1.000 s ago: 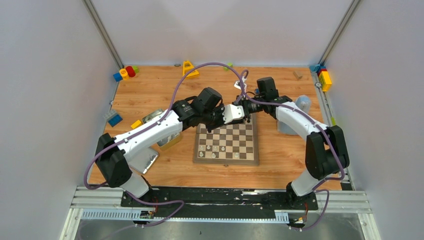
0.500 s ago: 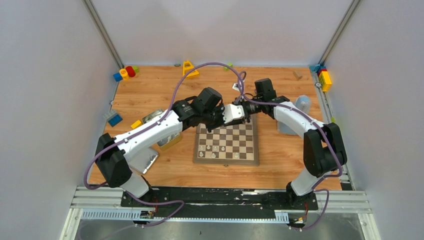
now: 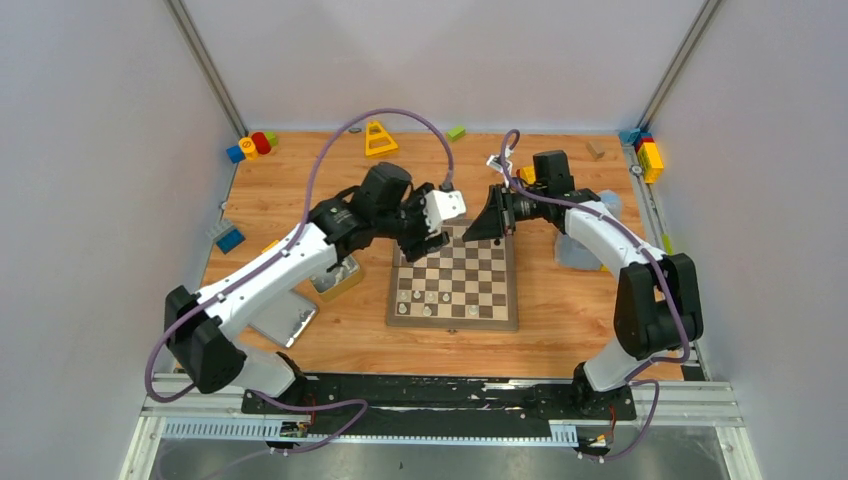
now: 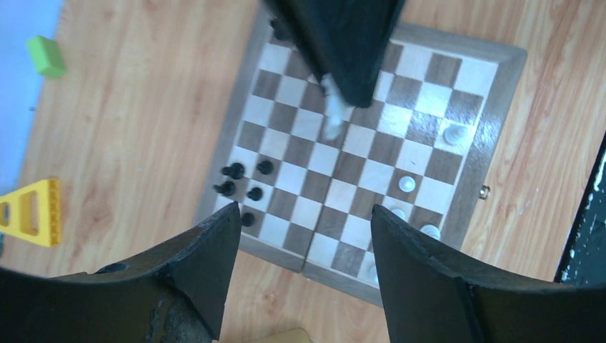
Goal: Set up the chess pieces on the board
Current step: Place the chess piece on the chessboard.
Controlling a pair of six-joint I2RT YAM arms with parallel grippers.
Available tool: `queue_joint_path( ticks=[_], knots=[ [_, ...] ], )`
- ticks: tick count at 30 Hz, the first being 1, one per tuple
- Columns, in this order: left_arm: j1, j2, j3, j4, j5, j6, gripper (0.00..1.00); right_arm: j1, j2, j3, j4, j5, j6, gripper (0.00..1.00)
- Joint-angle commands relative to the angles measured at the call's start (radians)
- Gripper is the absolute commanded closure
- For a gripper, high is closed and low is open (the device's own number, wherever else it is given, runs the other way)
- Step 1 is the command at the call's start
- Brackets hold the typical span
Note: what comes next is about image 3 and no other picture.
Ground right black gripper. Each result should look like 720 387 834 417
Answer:
461 184 545 243

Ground wooden chess board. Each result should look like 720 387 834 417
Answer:
386 219 519 332

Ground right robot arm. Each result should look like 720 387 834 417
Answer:
463 150 704 418

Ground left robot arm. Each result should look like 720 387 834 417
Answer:
164 162 466 413

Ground yellow triangle toy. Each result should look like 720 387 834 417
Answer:
364 120 399 158

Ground gold metal tin box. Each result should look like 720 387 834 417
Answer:
310 255 365 302

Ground green block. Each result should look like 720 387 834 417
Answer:
445 125 467 142

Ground brown wooden block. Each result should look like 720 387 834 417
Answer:
586 141 606 160

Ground colourful round blocks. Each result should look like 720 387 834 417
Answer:
225 131 279 164

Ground silver tin lid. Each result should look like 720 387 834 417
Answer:
250 291 319 349

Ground blue toy brick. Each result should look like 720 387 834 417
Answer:
207 218 245 254

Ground stacked colourful bricks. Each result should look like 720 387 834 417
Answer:
618 129 664 184

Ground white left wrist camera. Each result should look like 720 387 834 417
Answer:
423 190 467 234

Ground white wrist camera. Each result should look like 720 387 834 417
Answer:
423 190 467 234
486 155 512 172

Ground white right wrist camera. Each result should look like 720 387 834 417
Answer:
486 155 512 172

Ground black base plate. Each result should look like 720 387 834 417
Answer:
281 373 636 438

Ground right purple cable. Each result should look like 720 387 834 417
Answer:
496 129 694 463

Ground purple cable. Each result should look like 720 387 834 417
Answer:
496 129 694 463
144 107 458 458

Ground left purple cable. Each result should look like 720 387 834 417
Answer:
144 107 458 458

